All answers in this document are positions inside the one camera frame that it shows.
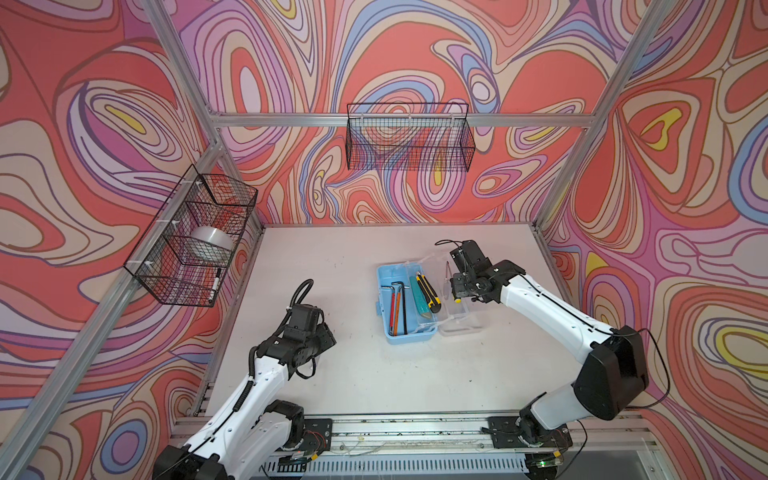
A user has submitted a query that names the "clear handled screwdriver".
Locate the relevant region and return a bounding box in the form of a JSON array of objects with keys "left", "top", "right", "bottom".
[{"left": 443, "top": 260, "right": 453, "bottom": 295}]

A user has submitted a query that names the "blue plastic toolbox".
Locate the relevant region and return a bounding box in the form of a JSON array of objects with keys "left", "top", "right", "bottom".
[{"left": 376, "top": 253, "right": 485, "bottom": 345}]

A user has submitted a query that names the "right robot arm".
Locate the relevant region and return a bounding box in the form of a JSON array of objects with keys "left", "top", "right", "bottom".
[{"left": 450, "top": 240, "right": 649, "bottom": 447}]

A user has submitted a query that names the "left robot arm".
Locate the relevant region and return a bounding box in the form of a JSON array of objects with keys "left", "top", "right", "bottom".
[{"left": 151, "top": 323, "right": 335, "bottom": 479}]

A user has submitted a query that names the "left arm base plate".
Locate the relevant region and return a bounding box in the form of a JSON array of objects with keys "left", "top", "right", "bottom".
[{"left": 285, "top": 417, "right": 333, "bottom": 455}]

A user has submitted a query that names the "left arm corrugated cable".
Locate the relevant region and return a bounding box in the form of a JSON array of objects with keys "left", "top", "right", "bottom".
[{"left": 289, "top": 278, "right": 315, "bottom": 310}]

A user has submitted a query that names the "yellow black utility knife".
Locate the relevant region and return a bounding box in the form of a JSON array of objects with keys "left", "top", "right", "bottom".
[{"left": 416, "top": 272, "right": 442, "bottom": 314}]

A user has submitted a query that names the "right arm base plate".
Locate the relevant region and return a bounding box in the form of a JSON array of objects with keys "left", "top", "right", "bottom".
[{"left": 481, "top": 416, "right": 573, "bottom": 450}]

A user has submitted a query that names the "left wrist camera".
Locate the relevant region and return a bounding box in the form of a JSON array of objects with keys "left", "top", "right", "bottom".
[{"left": 286, "top": 304, "right": 324, "bottom": 333}]

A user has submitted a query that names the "left wire basket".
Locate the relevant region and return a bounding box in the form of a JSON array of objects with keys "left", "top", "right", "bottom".
[{"left": 123, "top": 166, "right": 258, "bottom": 307}]

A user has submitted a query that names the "red handled hex key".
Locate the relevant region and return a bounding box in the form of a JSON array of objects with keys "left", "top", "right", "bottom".
[{"left": 386, "top": 285, "right": 396, "bottom": 337}]

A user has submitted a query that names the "wire basket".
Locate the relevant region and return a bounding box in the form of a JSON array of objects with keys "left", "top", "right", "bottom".
[
  {"left": 123, "top": 166, "right": 258, "bottom": 307},
  {"left": 345, "top": 100, "right": 476, "bottom": 172}
]

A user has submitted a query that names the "silver tape roll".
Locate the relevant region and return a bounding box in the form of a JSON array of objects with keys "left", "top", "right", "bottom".
[{"left": 186, "top": 226, "right": 234, "bottom": 265}]

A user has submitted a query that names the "back wire basket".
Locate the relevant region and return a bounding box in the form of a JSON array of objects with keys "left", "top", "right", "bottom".
[{"left": 345, "top": 100, "right": 476, "bottom": 172}]

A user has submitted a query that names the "black hex key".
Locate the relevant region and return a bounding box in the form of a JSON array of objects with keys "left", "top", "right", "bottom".
[{"left": 392, "top": 281, "right": 408, "bottom": 335}]

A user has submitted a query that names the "black marker in basket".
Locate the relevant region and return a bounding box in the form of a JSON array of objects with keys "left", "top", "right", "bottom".
[{"left": 208, "top": 268, "right": 222, "bottom": 305}]

